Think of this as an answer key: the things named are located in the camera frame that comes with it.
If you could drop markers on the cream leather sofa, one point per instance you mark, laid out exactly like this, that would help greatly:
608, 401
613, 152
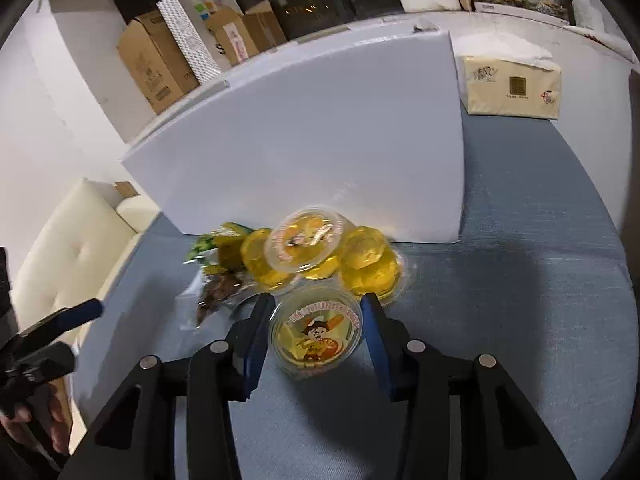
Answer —
79, 252

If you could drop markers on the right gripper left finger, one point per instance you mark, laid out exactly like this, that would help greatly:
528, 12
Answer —
255, 341

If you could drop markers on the tissue pack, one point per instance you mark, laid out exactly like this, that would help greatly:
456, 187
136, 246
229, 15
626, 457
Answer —
500, 74

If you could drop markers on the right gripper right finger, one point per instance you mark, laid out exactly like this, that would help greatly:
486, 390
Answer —
379, 335

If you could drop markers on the white cardboard storage box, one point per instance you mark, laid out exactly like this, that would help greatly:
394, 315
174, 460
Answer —
364, 119

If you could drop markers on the dark jerky snack packet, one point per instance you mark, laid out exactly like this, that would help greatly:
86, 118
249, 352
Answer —
209, 293

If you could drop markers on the small open cardboard box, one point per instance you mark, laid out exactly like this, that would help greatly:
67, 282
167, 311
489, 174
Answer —
244, 36

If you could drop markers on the large brown cardboard box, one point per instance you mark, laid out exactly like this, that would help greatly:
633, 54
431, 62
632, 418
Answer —
155, 61

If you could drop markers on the small green candy packet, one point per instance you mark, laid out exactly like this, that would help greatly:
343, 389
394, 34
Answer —
228, 234

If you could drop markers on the yellow jelly cup with lid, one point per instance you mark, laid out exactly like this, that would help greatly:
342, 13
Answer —
306, 243

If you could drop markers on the pale yellow jelly cup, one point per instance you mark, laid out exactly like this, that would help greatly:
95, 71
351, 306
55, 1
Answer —
255, 261

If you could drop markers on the white dotted paper bag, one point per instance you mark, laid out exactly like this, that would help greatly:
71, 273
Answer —
185, 20

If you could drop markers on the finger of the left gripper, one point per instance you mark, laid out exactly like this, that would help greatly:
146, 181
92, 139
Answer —
62, 321

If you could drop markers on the yellow jelly cup cartoon lid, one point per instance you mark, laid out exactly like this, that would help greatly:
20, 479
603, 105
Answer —
314, 329

